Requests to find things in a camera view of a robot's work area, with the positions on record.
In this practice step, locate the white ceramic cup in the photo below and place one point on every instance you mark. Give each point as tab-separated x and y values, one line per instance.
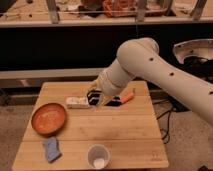
98	157

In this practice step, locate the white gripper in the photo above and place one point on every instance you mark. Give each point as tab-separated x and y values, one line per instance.
100	91

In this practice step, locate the blue folded cloth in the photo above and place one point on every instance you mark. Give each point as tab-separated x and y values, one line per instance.
51	147

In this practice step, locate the white eraser block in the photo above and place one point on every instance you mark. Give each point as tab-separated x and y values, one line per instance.
77	102

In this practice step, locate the orange basket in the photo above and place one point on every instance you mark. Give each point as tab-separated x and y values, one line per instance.
119	8

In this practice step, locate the orange carrot toy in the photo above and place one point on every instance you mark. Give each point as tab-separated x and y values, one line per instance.
128	96

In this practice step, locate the white dome device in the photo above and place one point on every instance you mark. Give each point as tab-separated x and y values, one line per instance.
202	48

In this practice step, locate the wooden table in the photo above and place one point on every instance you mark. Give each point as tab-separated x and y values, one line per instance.
130	132

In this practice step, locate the orange ceramic bowl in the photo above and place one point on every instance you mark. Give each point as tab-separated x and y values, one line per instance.
48	118

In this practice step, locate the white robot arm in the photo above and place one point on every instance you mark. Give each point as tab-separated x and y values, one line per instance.
140	58

